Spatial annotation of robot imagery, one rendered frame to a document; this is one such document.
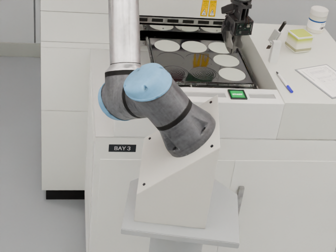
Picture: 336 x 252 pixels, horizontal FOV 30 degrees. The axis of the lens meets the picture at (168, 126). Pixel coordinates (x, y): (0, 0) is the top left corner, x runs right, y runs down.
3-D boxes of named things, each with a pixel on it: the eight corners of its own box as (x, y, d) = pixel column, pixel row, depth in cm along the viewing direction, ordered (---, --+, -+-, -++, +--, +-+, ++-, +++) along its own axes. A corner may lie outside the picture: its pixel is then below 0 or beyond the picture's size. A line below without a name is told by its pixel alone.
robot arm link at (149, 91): (173, 126, 158) (140, 87, 152) (142, 129, 169) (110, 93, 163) (197, 93, 163) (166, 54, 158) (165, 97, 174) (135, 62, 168)
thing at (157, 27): (131, 43, 256) (133, 22, 250) (236, 47, 263) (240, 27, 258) (132, 45, 254) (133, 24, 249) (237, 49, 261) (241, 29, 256)
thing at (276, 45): (264, 55, 232) (271, 22, 225) (274, 56, 233) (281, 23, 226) (268, 63, 227) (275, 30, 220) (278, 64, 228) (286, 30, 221)
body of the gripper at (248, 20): (231, 37, 212) (236, 4, 206) (222, 27, 219) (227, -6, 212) (251, 36, 214) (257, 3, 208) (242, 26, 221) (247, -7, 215)
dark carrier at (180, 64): (149, 39, 250) (149, 37, 250) (232, 42, 256) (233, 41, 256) (159, 82, 222) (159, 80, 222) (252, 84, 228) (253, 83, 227)
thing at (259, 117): (112, 120, 211) (114, 84, 204) (269, 123, 220) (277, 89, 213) (113, 136, 204) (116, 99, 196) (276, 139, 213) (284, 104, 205)
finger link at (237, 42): (235, 59, 220) (239, 35, 215) (229, 51, 224) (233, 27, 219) (243, 58, 221) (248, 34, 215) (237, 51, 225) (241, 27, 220)
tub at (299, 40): (283, 45, 242) (287, 29, 238) (299, 43, 245) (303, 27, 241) (294, 54, 236) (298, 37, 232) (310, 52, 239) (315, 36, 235)
